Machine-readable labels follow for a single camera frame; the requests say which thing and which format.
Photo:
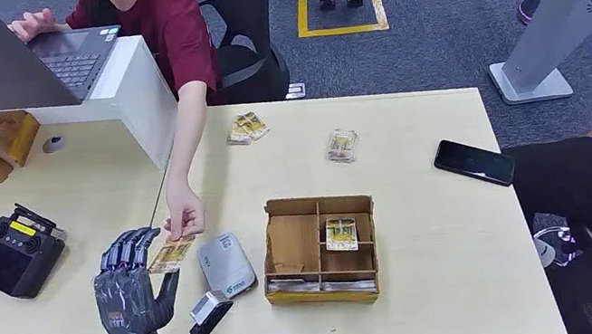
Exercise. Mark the person's right hand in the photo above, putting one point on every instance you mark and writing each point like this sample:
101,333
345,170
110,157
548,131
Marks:
34,26

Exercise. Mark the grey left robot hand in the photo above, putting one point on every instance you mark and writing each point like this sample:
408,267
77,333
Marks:
125,305

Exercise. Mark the person's left hand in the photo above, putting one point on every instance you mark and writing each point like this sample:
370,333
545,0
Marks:
185,212

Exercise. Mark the wooden compartment box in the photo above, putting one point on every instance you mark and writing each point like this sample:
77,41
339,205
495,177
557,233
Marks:
291,245

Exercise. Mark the person's left forearm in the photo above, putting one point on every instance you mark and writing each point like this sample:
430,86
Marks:
185,142

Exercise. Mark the gold patterned card stack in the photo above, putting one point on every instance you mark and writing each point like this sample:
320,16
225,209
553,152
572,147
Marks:
247,127

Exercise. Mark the silvery card stack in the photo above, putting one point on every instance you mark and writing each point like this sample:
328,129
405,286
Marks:
351,287
293,286

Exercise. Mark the wrapped gold card stack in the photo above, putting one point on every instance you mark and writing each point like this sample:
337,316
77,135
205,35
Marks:
342,146

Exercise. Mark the black remote controller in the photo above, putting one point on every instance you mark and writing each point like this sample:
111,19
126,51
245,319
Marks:
14,261

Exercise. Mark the white desk shelf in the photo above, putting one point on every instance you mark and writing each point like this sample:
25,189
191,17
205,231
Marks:
138,102

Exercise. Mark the small grey dome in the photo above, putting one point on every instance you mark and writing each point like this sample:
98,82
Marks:
53,144

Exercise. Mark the chrome chair base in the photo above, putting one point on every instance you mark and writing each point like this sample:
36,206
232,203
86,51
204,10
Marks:
548,252

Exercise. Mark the small silver floor box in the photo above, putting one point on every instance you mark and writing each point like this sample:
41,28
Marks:
295,91

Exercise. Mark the black smartphone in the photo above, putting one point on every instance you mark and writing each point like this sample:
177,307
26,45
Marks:
475,163

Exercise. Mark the black round base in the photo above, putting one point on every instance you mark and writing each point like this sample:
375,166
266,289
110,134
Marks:
529,10

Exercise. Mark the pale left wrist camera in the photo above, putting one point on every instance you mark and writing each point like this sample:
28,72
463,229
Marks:
208,307

